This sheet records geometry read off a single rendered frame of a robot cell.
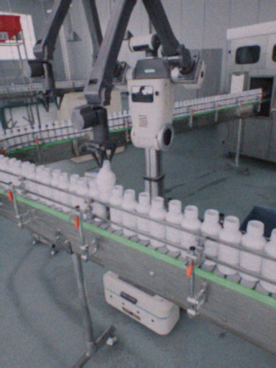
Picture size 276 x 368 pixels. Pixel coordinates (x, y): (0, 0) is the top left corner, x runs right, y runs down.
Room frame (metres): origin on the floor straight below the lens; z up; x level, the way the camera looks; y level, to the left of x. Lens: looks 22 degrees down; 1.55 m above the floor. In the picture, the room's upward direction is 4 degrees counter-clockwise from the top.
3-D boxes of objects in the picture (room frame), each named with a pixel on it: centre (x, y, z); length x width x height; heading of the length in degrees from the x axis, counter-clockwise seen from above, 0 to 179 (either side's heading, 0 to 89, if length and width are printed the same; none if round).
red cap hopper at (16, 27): (7.29, 2.91, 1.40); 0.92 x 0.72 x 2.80; 124
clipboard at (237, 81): (4.47, -1.68, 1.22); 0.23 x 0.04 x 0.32; 34
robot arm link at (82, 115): (0.90, 0.13, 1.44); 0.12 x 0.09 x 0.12; 141
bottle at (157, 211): (0.77, -0.07, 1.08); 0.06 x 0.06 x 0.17
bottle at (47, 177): (1.14, 0.39, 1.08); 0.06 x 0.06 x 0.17
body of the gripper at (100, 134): (0.93, 0.11, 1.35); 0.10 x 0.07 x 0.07; 141
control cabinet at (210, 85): (7.67, -1.99, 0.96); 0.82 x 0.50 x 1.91; 124
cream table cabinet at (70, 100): (5.35, 0.79, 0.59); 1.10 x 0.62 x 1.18; 124
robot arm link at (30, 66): (1.28, 0.39, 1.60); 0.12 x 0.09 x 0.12; 142
